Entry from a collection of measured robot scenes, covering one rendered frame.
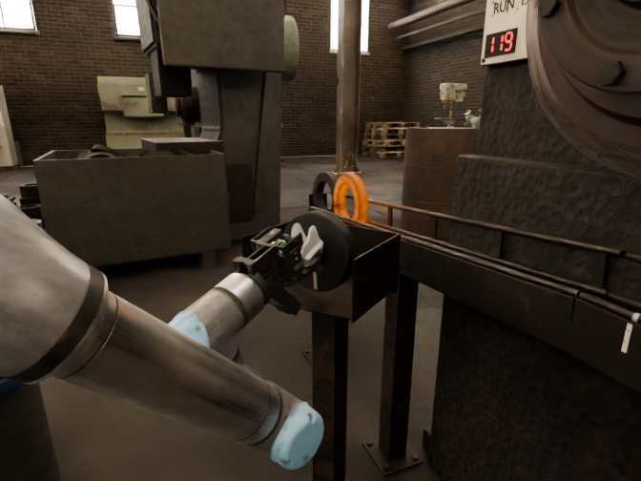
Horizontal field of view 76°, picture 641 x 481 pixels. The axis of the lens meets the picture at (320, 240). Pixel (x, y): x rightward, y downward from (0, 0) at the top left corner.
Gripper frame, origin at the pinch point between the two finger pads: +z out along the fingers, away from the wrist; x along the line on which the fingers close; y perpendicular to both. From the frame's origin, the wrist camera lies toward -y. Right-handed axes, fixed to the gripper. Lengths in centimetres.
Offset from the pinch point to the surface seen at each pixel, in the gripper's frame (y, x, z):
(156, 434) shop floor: -70, 59, -21
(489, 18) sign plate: 32, -20, 44
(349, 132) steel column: -157, 325, 573
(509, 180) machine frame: 4.9, -29.2, 25.6
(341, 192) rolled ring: -15, 27, 52
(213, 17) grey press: 43, 169, 153
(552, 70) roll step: 27.1, -35.3, 12.5
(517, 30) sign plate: 30, -26, 39
